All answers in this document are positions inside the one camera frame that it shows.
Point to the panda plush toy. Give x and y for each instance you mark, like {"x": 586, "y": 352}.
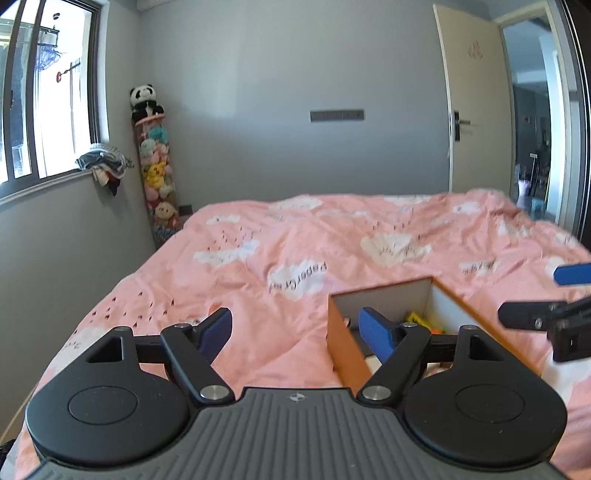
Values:
{"x": 145, "y": 101}

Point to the pink cloud print blanket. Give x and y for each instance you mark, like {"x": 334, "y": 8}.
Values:
{"x": 277, "y": 240}

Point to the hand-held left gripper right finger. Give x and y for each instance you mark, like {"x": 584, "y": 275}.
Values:
{"x": 376, "y": 334}

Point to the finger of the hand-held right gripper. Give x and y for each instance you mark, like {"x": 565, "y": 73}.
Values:
{"x": 570, "y": 273}
{"x": 521, "y": 314}

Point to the yellow tape measure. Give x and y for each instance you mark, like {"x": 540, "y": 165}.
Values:
{"x": 415, "y": 318}

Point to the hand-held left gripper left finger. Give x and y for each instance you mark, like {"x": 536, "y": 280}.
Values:
{"x": 214, "y": 330}

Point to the grey wall switch panel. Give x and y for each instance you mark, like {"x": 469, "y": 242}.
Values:
{"x": 337, "y": 115}

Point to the beige door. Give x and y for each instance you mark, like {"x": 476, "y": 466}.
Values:
{"x": 475, "y": 92}

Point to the clear column of plush toys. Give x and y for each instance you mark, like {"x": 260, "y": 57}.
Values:
{"x": 157, "y": 184}

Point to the orange cardboard box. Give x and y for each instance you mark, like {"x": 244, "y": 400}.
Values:
{"x": 344, "y": 341}

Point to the pile of clothes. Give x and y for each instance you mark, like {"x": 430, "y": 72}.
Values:
{"x": 104, "y": 164}

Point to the window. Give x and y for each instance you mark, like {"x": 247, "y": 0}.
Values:
{"x": 23, "y": 92}

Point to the dark wall socket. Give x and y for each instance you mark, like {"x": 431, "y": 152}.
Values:
{"x": 185, "y": 210}

